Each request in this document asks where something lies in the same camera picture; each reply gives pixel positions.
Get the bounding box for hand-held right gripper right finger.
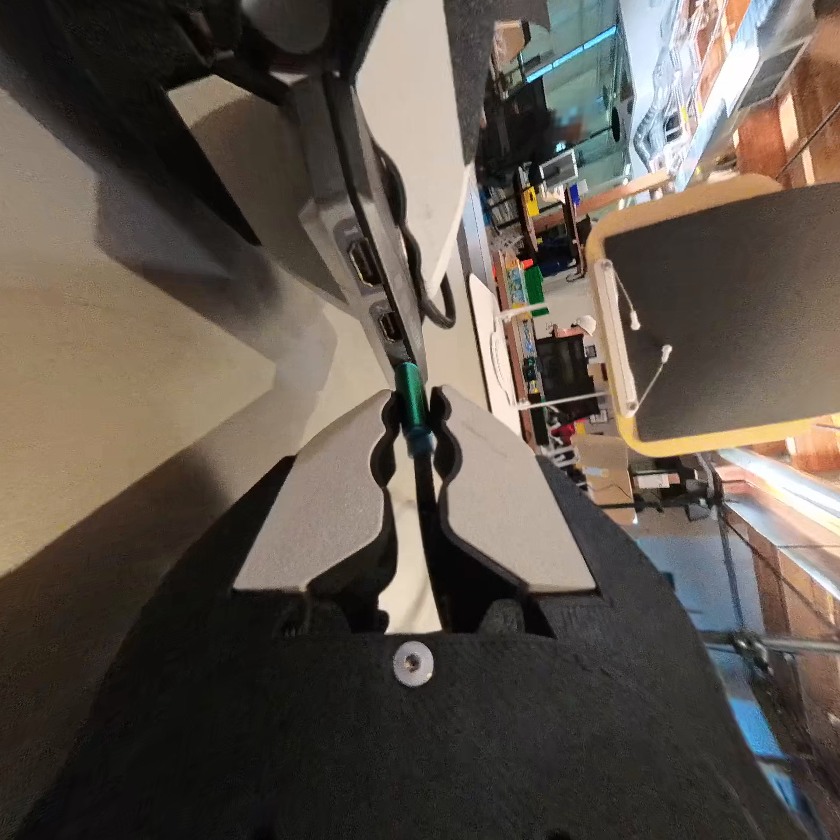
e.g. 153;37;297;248
428;385;598;597

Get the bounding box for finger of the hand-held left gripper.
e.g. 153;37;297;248
167;73;312;201
354;0;476;301

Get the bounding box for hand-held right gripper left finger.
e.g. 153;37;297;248
231;389;399;592

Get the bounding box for dark grey usb hub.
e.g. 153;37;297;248
289;71;431;385

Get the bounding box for black monitor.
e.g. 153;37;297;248
535;335;595;421

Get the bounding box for white lamp base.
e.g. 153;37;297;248
467;272;526;431

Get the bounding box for wood-rimmed black panel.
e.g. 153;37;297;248
586;174;840;459

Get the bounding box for white bracket bar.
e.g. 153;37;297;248
594;259;639;417

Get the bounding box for grey ventilation duct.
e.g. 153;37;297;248
633;33;815;191

